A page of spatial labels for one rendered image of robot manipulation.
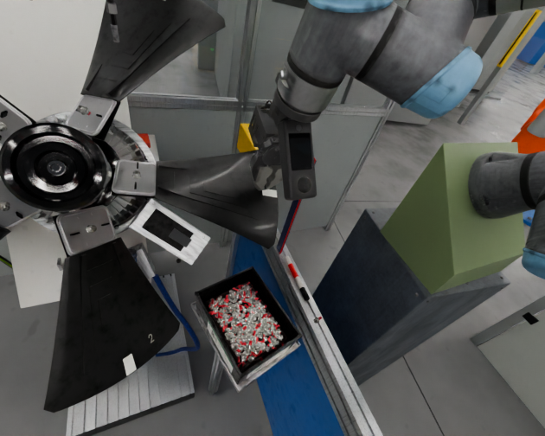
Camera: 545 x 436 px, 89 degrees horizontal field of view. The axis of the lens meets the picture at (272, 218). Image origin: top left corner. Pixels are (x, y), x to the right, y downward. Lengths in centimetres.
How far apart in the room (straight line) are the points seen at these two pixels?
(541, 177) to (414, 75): 43
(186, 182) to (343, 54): 32
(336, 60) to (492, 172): 49
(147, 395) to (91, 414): 20
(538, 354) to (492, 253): 136
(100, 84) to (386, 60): 42
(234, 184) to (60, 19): 51
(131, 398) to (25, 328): 65
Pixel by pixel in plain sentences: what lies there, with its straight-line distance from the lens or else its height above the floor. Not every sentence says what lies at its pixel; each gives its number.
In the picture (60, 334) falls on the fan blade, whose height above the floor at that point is 104.
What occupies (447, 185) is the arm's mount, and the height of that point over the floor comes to 122.
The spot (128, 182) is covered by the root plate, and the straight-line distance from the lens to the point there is 51.
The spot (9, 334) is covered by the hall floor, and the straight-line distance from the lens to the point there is 183.
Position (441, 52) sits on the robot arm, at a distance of 36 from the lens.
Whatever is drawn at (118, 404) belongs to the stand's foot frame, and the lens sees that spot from 149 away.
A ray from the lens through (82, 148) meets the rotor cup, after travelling 48.
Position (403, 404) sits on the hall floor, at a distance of 183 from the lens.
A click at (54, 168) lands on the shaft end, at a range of 47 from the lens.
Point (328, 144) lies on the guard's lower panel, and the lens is 165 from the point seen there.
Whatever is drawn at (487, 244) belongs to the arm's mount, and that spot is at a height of 112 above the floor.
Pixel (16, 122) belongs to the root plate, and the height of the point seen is 125.
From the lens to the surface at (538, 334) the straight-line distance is 210.
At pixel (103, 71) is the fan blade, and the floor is 130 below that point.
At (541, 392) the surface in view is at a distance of 225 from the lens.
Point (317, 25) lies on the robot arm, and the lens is 34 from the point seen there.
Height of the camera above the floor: 149
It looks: 43 degrees down
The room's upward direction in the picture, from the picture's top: 17 degrees clockwise
